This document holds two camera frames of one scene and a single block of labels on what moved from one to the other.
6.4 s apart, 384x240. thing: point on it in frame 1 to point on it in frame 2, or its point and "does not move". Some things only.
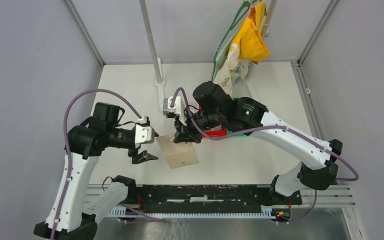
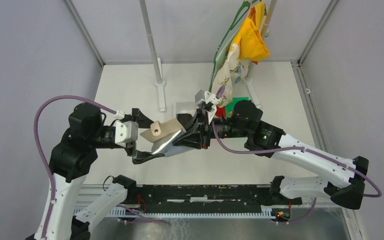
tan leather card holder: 177,154 to 158,130
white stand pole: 160,82 does not move
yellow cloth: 252,47 does not move
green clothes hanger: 246,6 does not move
